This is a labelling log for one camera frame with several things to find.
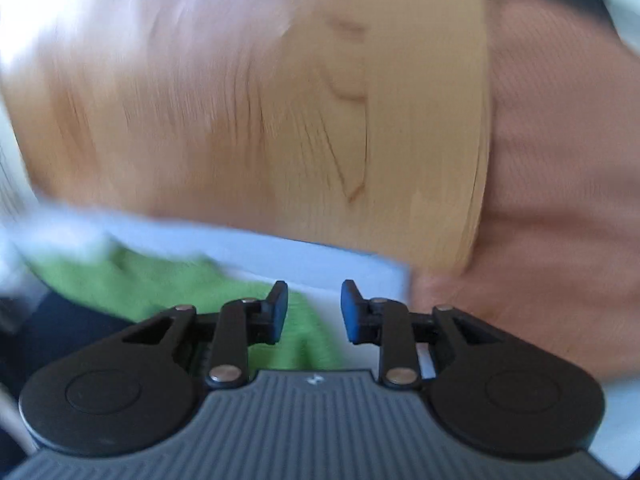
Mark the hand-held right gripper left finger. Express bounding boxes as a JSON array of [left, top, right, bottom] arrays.
[[122, 281, 290, 391]]

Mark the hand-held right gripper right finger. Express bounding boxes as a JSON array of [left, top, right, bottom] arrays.
[[340, 280, 506, 389]]

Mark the green knitted garment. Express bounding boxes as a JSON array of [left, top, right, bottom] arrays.
[[30, 249, 346, 375]]

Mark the striped bed sheet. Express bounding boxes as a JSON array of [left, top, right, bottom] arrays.
[[0, 195, 438, 381]]

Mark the wood-pattern vinyl mat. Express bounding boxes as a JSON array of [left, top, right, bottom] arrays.
[[0, 0, 495, 283]]

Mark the dark navy cloth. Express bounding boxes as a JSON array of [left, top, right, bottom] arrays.
[[0, 294, 132, 398]]

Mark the brown perforated mat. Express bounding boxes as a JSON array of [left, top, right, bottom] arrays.
[[410, 0, 640, 386]]

